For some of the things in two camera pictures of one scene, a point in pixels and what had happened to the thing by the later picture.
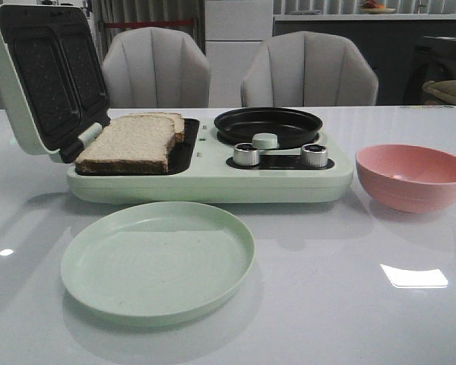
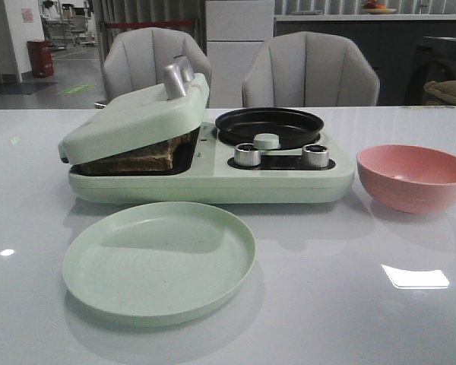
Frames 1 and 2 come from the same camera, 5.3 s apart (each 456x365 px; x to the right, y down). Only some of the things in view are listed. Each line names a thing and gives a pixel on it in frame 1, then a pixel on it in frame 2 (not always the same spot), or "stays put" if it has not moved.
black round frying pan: x=293 y=128 stays put
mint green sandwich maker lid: x=44 y=69 → x=126 y=121
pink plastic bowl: x=412 y=178 stays put
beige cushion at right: x=446 y=92 stays put
